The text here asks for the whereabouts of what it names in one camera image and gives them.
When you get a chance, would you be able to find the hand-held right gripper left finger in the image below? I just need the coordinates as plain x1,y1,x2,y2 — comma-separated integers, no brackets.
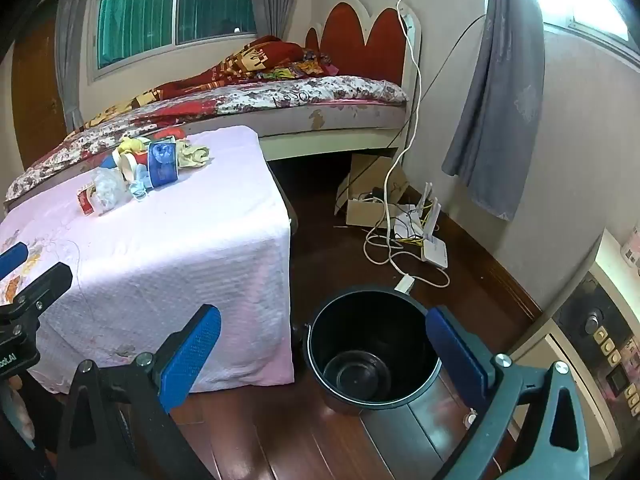
55,304,223,480

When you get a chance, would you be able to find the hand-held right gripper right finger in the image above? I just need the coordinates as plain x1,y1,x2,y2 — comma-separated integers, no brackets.
425,305,591,480

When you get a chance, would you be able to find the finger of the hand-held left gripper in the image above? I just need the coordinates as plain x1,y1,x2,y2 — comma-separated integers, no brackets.
0,261,74,318
0,241,29,281

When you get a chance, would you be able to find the black plastic trash bin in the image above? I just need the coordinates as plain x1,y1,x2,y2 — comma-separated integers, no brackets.
306,285,443,417

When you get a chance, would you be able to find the red paper cup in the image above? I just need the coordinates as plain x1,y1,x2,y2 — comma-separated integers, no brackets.
115,151,150,182

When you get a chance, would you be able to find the blue patterned paper cup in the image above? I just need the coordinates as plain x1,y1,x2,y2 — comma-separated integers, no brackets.
148,140,180,187

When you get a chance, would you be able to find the red and white packet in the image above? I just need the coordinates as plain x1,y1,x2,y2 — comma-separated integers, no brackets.
76,185,97,215

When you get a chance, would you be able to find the cream cabinet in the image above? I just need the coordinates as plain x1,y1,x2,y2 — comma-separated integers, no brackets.
510,227,640,461

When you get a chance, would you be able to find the clear plastic bag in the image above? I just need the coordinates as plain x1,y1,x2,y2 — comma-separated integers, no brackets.
90,167,131,216

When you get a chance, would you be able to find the white router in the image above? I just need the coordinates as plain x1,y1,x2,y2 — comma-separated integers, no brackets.
394,182,449,263

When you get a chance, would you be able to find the light blue face mask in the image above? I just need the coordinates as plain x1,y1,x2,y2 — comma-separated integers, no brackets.
129,167,152,202

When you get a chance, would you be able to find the grey safe with keypad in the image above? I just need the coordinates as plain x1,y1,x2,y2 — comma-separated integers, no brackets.
552,270,640,441

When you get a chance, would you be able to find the cardboard box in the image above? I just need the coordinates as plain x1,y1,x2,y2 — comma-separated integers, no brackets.
335,154,423,228

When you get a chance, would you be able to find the wooden door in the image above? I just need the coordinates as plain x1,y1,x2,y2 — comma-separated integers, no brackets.
10,0,71,171

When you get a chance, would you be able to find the cream crumpled paper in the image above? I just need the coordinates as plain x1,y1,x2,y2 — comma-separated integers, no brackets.
179,140,211,169

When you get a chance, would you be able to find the large green-tinted window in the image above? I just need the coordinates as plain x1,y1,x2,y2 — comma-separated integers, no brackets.
87,0,266,83

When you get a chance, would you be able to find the red printed blanket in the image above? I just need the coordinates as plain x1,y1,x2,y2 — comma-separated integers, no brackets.
65,35,306,136

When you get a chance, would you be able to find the floral mattress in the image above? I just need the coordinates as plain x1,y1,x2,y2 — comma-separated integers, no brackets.
4,75,408,201

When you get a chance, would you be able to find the colourful pillow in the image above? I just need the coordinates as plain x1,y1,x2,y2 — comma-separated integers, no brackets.
260,50,341,82

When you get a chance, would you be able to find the red heart-shaped headboard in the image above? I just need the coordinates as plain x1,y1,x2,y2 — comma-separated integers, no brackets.
305,0,423,111

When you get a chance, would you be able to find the bright side window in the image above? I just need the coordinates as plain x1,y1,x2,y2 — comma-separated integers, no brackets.
542,0,640,61

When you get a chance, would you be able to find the white bed frame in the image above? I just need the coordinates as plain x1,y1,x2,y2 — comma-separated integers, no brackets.
259,102,417,162

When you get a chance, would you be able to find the white cable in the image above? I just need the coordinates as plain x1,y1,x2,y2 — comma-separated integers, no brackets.
364,0,451,291

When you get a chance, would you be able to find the thin black cable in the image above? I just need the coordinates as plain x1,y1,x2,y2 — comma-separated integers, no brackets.
345,10,488,201

